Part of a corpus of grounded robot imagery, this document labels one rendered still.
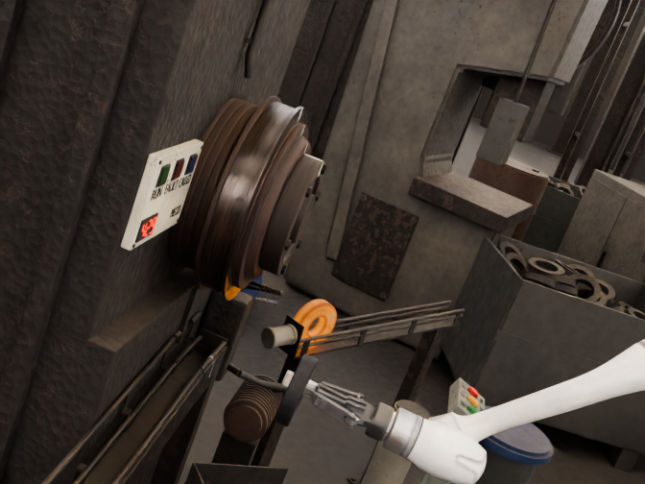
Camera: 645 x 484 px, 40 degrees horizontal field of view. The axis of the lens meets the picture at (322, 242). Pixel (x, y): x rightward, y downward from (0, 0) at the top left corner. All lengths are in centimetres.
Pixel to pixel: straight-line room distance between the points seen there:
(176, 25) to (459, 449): 98
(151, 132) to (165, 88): 8
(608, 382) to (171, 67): 107
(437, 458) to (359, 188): 305
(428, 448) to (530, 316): 229
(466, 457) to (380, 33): 317
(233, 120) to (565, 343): 259
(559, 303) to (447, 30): 150
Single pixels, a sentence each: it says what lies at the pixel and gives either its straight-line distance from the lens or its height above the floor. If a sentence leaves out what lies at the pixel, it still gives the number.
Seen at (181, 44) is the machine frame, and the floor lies 144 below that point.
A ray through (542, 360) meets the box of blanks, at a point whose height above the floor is 41.
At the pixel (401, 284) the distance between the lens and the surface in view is 473.
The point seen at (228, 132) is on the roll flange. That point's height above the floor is 126.
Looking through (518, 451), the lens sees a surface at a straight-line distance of 312.
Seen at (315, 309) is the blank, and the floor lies 76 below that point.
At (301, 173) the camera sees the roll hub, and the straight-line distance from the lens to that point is 191.
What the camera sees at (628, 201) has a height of 102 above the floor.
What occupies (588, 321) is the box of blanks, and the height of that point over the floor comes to 66.
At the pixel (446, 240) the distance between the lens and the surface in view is 463.
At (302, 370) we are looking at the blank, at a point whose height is 89.
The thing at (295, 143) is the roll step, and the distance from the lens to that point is 193.
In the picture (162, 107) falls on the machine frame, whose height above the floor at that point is 133.
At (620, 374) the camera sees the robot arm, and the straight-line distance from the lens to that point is 193.
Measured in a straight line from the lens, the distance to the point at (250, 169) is 181.
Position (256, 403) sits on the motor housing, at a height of 53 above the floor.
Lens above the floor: 161
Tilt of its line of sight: 15 degrees down
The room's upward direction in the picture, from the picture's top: 21 degrees clockwise
